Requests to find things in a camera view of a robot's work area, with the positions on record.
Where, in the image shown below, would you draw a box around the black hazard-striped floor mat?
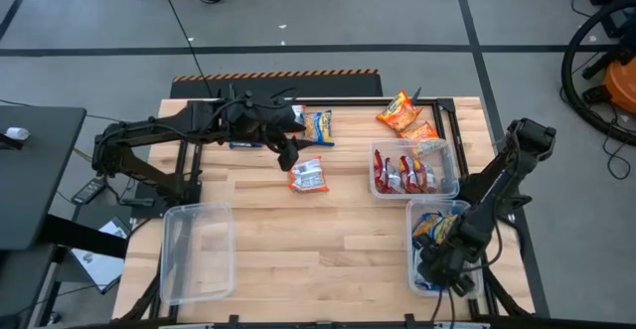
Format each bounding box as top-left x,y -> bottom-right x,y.
170,68 -> 385,99

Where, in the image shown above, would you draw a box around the orange shop vacuum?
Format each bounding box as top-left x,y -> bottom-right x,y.
603,56 -> 636,116

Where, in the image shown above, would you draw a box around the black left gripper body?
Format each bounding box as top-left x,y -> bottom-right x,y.
240,88 -> 306,173

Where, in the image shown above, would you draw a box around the white paper sheets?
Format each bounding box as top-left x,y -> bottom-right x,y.
71,219 -> 129,291

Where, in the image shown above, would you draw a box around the black vacuum hose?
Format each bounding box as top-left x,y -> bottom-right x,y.
560,0 -> 636,147

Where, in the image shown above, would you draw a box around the black metal table frame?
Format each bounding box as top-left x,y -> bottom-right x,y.
116,85 -> 538,329

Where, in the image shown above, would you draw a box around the black floor cable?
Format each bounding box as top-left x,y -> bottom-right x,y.
156,0 -> 216,99

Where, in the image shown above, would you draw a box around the black side table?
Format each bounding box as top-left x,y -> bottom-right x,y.
0,104 -> 88,251

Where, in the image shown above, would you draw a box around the labelled clear plastic bin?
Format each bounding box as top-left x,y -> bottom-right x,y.
368,137 -> 461,201

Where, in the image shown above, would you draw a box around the black power adapter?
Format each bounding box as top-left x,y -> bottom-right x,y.
71,177 -> 106,206

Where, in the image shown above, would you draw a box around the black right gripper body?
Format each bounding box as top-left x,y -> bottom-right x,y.
418,219 -> 491,298

